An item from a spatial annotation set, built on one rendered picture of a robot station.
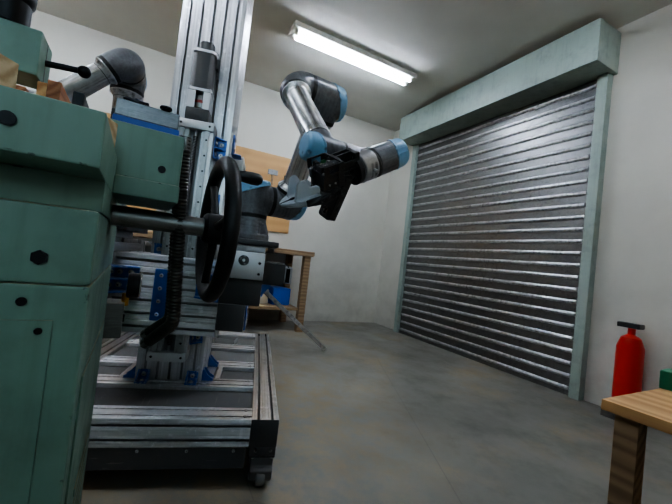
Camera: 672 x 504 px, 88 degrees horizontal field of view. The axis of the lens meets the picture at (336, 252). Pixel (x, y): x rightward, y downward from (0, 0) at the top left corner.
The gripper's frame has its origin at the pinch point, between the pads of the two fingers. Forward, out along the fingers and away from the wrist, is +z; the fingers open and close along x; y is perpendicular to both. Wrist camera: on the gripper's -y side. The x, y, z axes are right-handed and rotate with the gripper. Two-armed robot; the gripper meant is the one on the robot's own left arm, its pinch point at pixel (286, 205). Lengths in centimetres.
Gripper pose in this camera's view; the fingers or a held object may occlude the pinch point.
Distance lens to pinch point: 77.9
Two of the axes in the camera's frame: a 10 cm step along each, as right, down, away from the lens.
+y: -0.6, -7.8, -6.2
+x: 6.0, 4.7, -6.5
